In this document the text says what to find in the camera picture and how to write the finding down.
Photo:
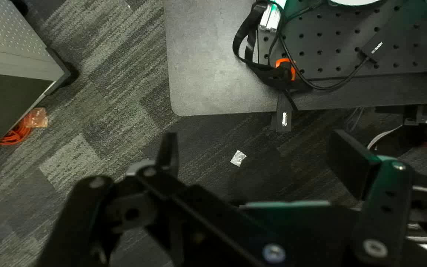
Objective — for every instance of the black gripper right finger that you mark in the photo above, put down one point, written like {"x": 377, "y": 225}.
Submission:
{"x": 385, "y": 208}

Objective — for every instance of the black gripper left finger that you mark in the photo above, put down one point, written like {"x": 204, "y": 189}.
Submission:
{"x": 140, "y": 223}

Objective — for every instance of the black usb plug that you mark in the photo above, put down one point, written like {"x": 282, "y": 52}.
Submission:
{"x": 285, "y": 115}

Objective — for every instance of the gray metal table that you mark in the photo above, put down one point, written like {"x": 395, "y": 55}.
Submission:
{"x": 6, "y": 54}

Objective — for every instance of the small white floor label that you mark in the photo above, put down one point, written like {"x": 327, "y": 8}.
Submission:
{"x": 238, "y": 158}

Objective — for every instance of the orange crumpled plastic item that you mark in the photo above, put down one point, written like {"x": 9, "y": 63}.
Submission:
{"x": 29, "y": 124}

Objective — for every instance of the gray floor mat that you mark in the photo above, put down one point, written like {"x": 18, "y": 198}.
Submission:
{"x": 204, "y": 60}

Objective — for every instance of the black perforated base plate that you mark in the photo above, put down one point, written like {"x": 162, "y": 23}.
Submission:
{"x": 352, "y": 45}

